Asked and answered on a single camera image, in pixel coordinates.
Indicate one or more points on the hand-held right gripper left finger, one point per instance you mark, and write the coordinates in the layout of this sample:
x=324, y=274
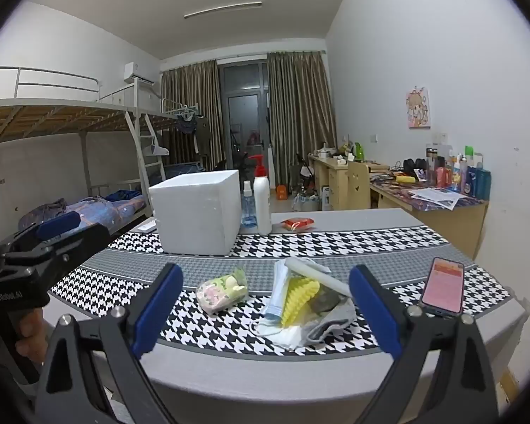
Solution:
x=159, y=307

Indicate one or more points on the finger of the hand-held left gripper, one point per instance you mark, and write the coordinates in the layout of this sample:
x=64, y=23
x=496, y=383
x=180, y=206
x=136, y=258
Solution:
x=59, y=225
x=81, y=247

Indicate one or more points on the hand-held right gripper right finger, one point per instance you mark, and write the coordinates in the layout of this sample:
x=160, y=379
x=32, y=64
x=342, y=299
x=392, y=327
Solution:
x=373, y=311

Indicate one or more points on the yellow foam net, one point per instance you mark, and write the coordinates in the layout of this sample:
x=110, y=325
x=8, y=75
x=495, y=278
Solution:
x=298, y=300

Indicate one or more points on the blue face mask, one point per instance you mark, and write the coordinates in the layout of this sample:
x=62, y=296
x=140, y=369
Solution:
x=277, y=291

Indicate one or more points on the white foam box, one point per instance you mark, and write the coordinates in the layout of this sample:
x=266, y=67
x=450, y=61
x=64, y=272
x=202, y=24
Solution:
x=194, y=212

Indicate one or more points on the person's left hand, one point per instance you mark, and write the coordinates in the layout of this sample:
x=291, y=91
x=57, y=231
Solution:
x=31, y=333

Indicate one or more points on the purple grey quilt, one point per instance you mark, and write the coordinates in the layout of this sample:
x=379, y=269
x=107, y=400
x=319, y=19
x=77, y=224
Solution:
x=42, y=214

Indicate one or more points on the grey cloth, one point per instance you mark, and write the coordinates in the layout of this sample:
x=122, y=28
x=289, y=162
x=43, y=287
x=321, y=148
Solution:
x=331, y=318

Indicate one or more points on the blue plaid quilt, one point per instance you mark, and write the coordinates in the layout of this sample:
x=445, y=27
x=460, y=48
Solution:
x=106, y=207

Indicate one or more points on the white remote control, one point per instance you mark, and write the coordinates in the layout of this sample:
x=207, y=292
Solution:
x=144, y=227

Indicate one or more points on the smartphone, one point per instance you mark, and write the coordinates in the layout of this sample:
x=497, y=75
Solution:
x=442, y=287

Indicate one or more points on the white folded tissue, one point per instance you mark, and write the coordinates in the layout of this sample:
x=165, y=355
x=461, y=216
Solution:
x=287, y=338

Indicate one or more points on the houndstooth tablecloth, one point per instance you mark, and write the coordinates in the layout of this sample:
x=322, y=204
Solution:
x=291, y=240

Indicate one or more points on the wooden desk with printed cover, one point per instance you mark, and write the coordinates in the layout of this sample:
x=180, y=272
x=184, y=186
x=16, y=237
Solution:
x=441, y=225

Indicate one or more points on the white metal bunk bed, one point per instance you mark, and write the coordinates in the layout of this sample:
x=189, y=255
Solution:
x=62, y=112
x=176, y=110

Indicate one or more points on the red snack packet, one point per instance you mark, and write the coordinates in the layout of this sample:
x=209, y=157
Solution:
x=297, y=223

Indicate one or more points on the white carton box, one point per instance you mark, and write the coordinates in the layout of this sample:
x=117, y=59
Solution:
x=326, y=198

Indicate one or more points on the wooden smiley chair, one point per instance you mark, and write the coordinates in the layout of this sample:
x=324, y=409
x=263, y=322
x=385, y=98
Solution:
x=357, y=185

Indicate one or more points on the blue bedding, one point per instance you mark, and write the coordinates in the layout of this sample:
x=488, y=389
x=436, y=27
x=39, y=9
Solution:
x=183, y=169

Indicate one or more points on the printed paper sheets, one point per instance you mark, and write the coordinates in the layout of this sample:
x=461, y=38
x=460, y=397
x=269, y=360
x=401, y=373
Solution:
x=435, y=196

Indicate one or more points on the blue spray bottle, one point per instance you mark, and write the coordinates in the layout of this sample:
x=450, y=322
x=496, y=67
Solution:
x=248, y=212

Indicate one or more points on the yellow desk item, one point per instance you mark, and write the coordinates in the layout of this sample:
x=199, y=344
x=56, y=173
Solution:
x=404, y=178

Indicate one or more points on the wooden desk with drawers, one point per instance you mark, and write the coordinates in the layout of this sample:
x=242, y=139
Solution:
x=327, y=176

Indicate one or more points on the white pump lotion bottle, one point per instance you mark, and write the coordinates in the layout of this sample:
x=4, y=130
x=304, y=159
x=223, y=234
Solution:
x=261, y=203

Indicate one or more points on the orange floor container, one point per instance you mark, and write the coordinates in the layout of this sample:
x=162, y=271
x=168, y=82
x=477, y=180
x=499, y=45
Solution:
x=281, y=192

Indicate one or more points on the black headphones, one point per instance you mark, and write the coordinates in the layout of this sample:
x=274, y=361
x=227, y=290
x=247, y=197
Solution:
x=413, y=165

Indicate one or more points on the green bottle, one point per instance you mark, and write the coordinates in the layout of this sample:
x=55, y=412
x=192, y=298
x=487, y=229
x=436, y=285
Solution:
x=359, y=152

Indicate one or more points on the row of toiletry bottles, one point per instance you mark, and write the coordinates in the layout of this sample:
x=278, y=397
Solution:
x=463, y=176

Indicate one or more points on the dark hanging clothes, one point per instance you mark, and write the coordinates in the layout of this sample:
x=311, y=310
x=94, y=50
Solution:
x=193, y=124

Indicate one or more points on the white air conditioner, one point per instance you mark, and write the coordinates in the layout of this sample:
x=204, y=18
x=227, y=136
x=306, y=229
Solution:
x=138, y=73

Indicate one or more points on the brown curtain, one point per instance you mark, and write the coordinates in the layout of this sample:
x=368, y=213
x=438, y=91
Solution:
x=190, y=97
x=300, y=115

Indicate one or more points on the glass balcony door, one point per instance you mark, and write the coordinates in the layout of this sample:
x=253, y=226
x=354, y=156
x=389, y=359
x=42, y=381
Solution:
x=243, y=110

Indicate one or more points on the ceiling tube light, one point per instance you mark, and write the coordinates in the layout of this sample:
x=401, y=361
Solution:
x=223, y=10

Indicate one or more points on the white wall socket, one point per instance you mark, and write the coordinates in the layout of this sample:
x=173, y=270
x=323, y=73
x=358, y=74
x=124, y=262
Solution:
x=442, y=137

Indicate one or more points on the cartoon wall poster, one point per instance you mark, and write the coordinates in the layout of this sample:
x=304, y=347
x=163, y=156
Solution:
x=418, y=108

